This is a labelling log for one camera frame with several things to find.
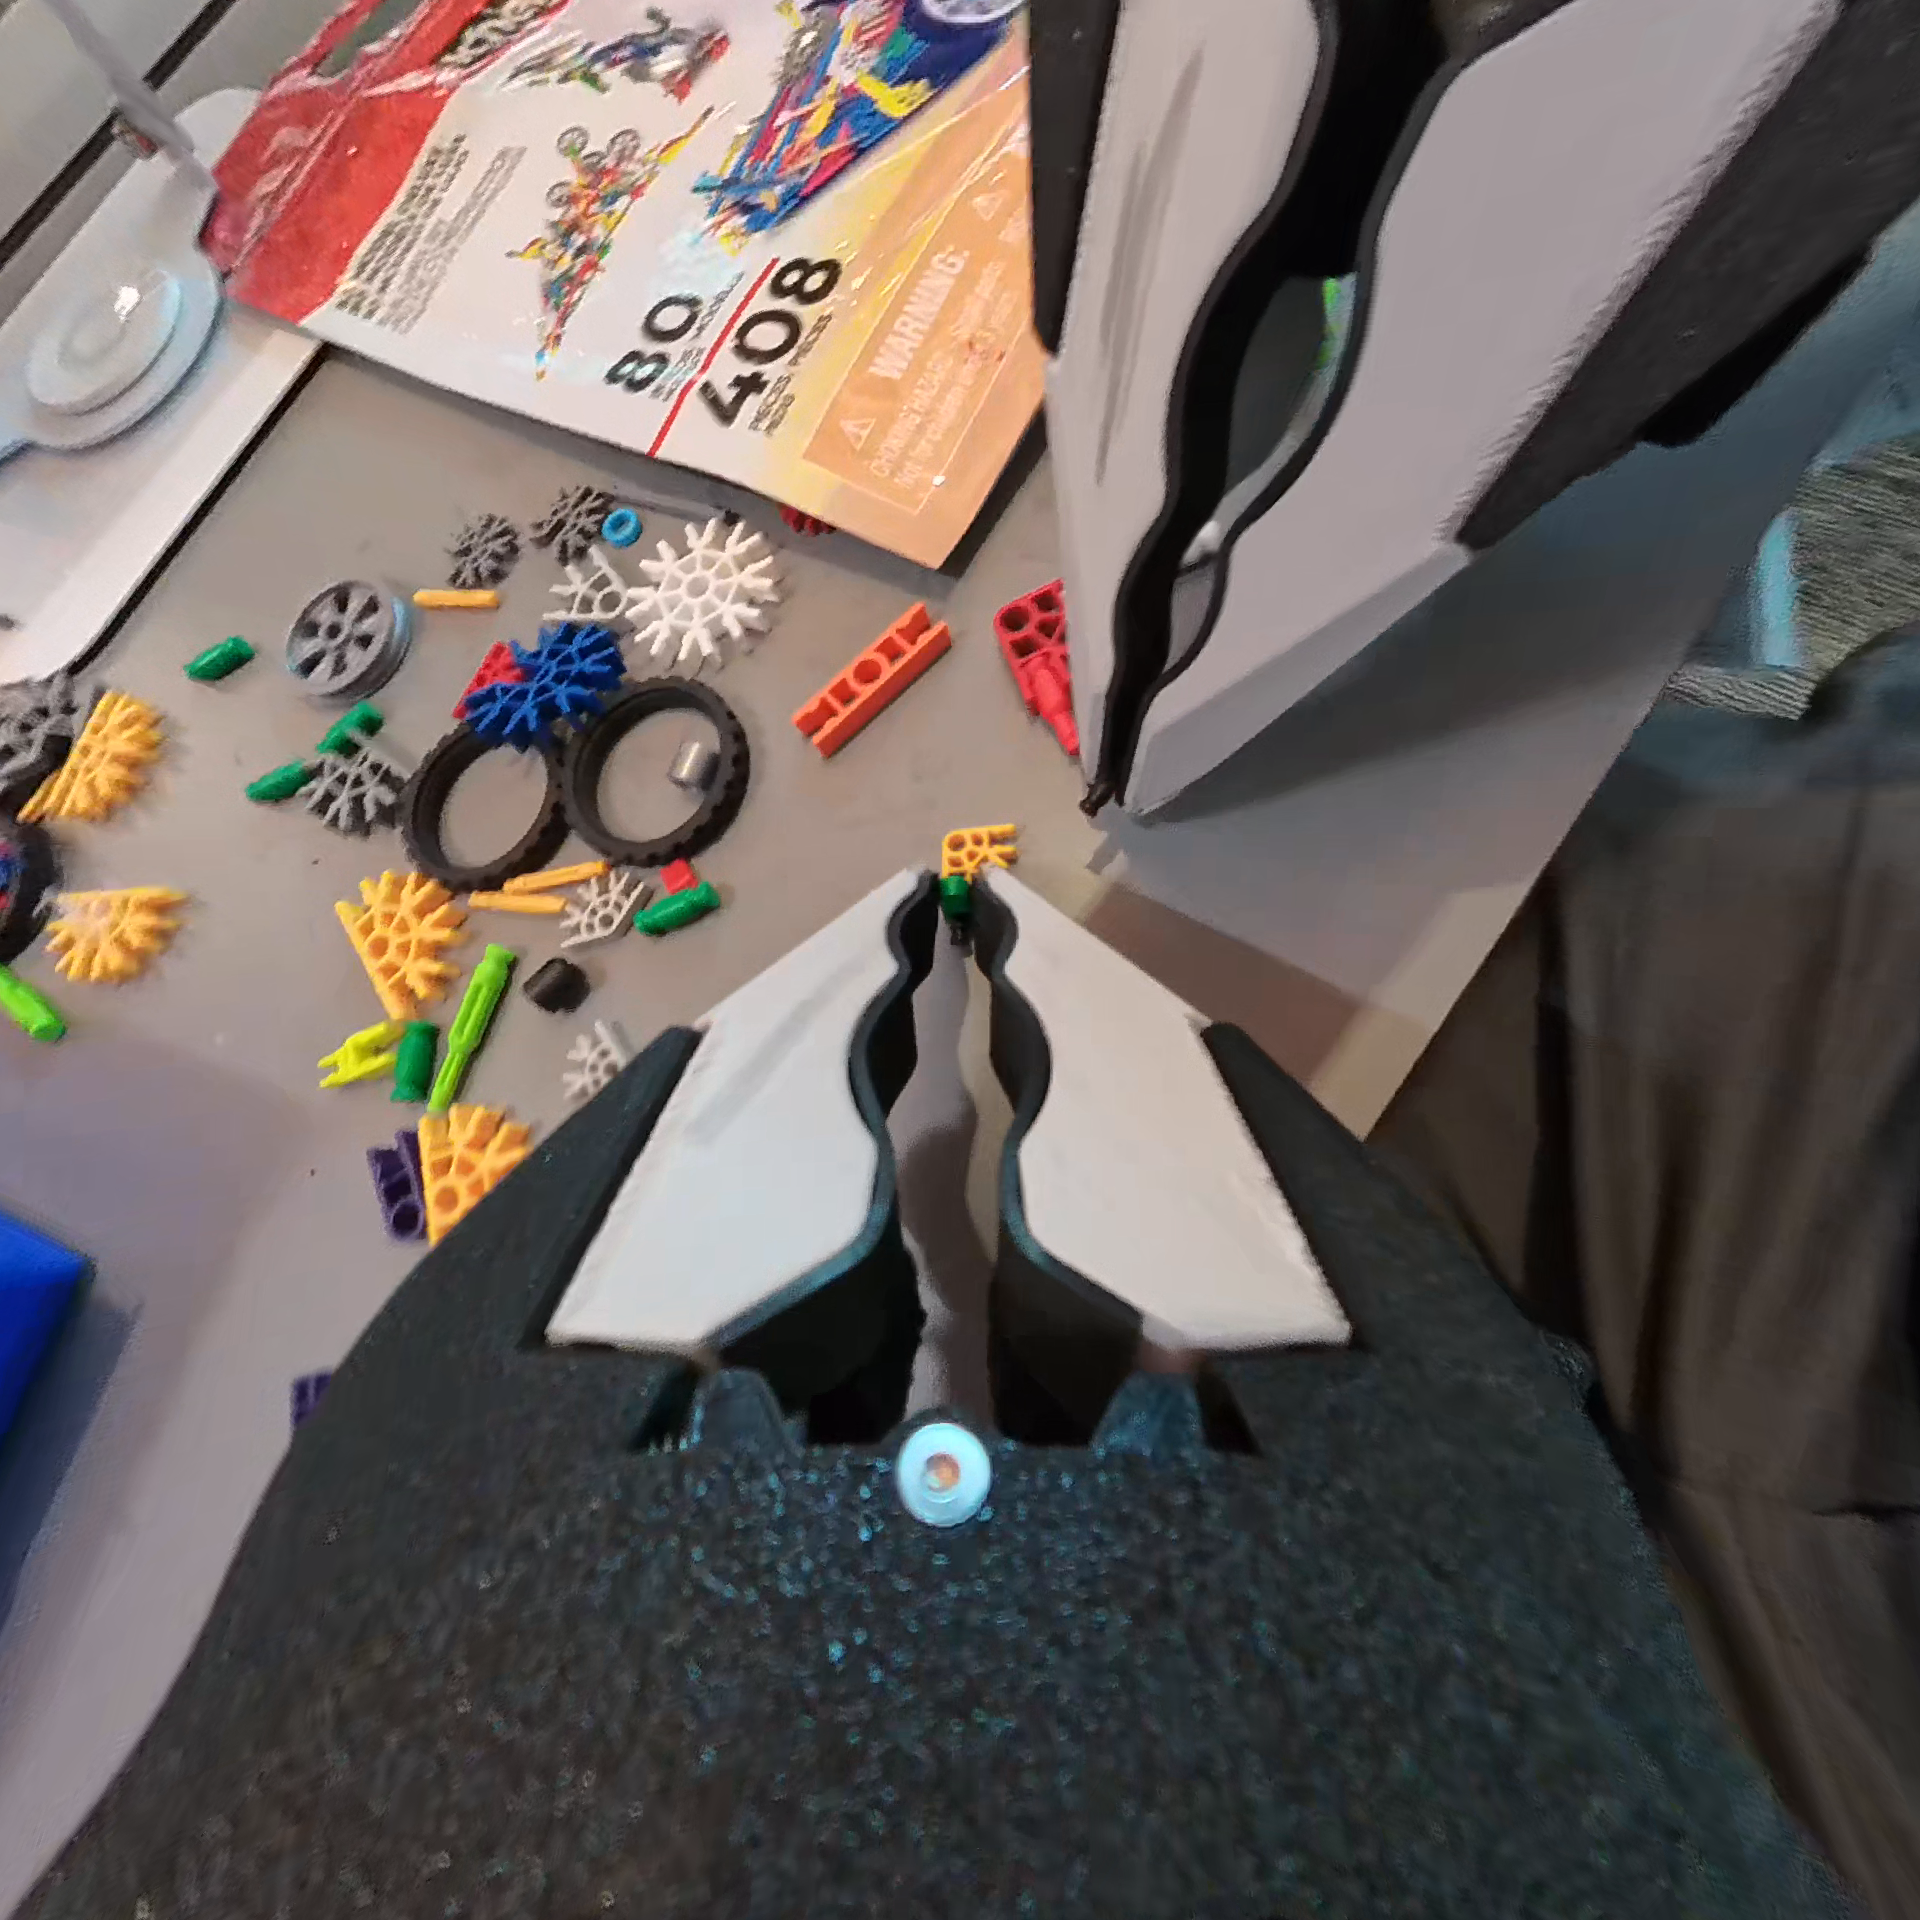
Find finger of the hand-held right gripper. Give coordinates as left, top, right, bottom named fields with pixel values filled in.
left=1042, top=0, right=1340, bottom=793
left=1123, top=0, right=1842, bottom=822

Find blue snowflake connector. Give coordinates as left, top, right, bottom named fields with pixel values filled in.
left=465, top=621, right=626, bottom=753

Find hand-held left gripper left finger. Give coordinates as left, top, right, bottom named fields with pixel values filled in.
left=544, top=867, right=937, bottom=1444

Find dark grey fan connector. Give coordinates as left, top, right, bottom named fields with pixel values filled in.
left=299, top=746, right=410, bottom=837

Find printed toy packaging bag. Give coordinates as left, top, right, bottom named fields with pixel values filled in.
left=202, top=0, right=1051, bottom=571

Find white snowflake connector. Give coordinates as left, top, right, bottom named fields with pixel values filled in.
left=622, top=517, right=784, bottom=672

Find person's grey trousers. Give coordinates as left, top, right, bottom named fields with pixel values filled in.
left=1372, top=632, right=1920, bottom=1920

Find blue plastic bin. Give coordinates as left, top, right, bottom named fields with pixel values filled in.
left=0, top=1211, right=91, bottom=1457

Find black rubber tyre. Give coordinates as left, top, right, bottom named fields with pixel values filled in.
left=561, top=680, right=753, bottom=869
left=399, top=725, right=577, bottom=890
left=0, top=817, right=64, bottom=969

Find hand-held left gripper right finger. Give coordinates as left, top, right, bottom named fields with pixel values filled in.
left=969, top=867, right=1353, bottom=1444

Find black tyre with grey hub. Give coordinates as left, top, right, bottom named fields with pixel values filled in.
left=0, top=672, right=99, bottom=818

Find small light grey connector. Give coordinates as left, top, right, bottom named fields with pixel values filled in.
left=561, top=867, right=651, bottom=952

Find yellow fan connector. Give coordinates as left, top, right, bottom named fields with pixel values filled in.
left=416, top=1105, right=536, bottom=1249
left=334, top=870, right=471, bottom=1022
left=41, top=884, right=192, bottom=988
left=19, top=690, right=167, bottom=825

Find red connector with rod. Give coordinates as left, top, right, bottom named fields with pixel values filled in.
left=993, top=526, right=1225, bottom=756

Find orange connector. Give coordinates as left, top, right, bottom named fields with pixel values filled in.
left=792, top=603, right=953, bottom=756

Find grey wheel hub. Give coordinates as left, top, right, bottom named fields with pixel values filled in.
left=281, top=577, right=414, bottom=706

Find white flat board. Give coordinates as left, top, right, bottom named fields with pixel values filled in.
left=0, top=299, right=326, bottom=683

